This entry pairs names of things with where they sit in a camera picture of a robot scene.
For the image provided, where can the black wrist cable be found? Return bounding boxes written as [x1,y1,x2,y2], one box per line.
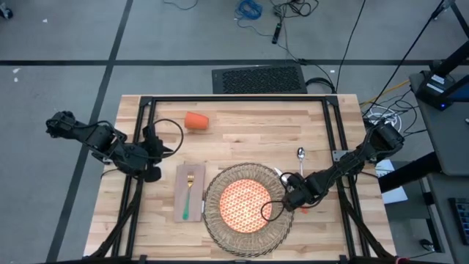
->
[260,199,295,223]
[151,118,185,160]

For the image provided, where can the blue coiled cable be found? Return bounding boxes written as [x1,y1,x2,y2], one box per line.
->
[234,0,264,29]

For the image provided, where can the gold fork green handle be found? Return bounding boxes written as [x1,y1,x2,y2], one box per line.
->
[182,172,196,221]

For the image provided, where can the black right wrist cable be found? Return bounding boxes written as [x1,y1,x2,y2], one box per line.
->
[260,199,295,223]

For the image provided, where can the white paper sheet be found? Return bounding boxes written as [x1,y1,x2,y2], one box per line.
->
[380,186,409,205]

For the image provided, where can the black coiled floor cable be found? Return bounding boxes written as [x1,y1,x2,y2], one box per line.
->
[306,76,337,95]

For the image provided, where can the orange plastic cup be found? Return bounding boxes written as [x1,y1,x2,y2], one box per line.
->
[183,111,210,131]

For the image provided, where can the black perforated floor mat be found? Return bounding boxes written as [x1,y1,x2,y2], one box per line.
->
[211,64,309,95]

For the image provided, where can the thin black cable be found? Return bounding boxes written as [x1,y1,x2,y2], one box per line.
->
[335,0,367,93]

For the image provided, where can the dark grey desk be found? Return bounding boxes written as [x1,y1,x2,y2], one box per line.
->
[426,172,469,264]

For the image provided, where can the round woven straw placemat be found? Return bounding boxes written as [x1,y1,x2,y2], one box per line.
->
[202,162,295,257]

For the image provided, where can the black slanted pole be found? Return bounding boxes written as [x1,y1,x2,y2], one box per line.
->
[362,0,451,111]

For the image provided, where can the black keyboard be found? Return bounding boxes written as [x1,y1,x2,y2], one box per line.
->
[449,197,469,246]

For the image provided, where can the black desk leg beam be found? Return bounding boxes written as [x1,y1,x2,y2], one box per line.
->
[377,152,443,194]

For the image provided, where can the orange patterned plate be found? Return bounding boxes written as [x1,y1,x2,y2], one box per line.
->
[218,178,274,234]

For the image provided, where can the beige cloth napkin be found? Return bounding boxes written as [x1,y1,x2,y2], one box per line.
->
[173,164,207,224]

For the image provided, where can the white printed label sheet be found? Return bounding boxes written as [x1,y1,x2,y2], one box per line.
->
[375,159,396,179]

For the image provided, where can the silver knife orange handle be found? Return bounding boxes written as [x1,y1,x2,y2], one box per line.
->
[273,167,309,214]

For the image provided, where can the grey side desk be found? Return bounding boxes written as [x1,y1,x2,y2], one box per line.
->
[409,71,469,177]

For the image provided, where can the black aluminium table frame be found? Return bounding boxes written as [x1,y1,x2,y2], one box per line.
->
[89,94,395,264]

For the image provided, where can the black tangled cable bundle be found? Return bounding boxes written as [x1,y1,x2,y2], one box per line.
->
[270,0,320,19]

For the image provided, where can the black box white labels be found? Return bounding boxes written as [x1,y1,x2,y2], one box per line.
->
[416,40,469,111]

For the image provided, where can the silver spoon orange handle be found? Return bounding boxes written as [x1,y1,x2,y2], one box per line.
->
[296,147,307,177]

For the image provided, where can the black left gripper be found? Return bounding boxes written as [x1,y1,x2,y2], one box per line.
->
[141,124,175,183]

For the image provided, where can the white power strip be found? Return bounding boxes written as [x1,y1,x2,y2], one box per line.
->
[366,105,404,133]

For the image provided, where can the yellow floor cable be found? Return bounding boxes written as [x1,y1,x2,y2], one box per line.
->
[361,79,411,108]

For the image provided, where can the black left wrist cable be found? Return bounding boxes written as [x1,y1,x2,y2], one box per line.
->
[151,118,185,160]

